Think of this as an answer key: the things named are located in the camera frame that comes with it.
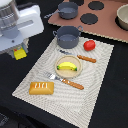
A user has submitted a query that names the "red toy tomato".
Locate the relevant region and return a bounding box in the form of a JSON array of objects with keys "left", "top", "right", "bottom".
[{"left": 84, "top": 40, "right": 96, "bottom": 51}]

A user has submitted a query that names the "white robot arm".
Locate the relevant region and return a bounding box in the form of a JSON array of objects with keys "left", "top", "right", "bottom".
[{"left": 0, "top": 0, "right": 44, "bottom": 54}]

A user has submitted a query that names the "yellow toy box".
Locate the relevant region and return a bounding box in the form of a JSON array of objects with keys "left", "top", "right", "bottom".
[{"left": 14, "top": 48, "right": 27, "bottom": 60}]

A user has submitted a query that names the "grey pot with handles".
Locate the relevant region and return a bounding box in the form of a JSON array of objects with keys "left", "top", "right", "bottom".
[{"left": 53, "top": 26, "right": 83, "bottom": 49}]

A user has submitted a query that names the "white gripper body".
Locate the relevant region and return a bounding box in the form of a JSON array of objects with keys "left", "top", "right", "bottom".
[{"left": 0, "top": 3, "right": 44, "bottom": 54}]

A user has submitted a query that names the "toy bread loaf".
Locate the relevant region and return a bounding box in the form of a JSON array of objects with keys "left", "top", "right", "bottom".
[{"left": 29, "top": 82, "right": 54, "bottom": 95}]

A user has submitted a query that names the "grey saucepan on stove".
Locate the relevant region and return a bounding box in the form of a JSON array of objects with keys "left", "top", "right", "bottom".
[{"left": 44, "top": 1, "right": 79, "bottom": 20}]

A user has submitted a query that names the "white bowl on stove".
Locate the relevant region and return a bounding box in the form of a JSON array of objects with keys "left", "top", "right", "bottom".
[{"left": 117, "top": 4, "right": 128, "bottom": 30}]

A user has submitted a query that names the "yellow toy banana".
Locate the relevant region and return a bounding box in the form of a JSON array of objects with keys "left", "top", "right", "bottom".
[{"left": 57, "top": 62, "right": 77, "bottom": 71}]

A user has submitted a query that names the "white woven placemat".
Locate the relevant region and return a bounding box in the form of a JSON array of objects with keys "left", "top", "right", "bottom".
[{"left": 12, "top": 37, "right": 113, "bottom": 128}]

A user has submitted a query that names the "knife with wooden handle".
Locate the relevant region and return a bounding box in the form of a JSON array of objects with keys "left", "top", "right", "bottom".
[{"left": 58, "top": 49, "right": 96, "bottom": 63}]

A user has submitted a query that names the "beige round plate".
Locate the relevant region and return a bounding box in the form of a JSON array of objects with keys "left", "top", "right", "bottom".
[{"left": 55, "top": 55, "right": 82, "bottom": 78}]

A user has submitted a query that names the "pink toy stove top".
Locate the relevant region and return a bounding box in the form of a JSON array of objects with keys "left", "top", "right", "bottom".
[{"left": 48, "top": 0, "right": 128, "bottom": 43}]

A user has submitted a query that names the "fork with wooden handle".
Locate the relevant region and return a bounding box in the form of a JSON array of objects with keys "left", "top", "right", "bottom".
[{"left": 43, "top": 71, "right": 84, "bottom": 90}]

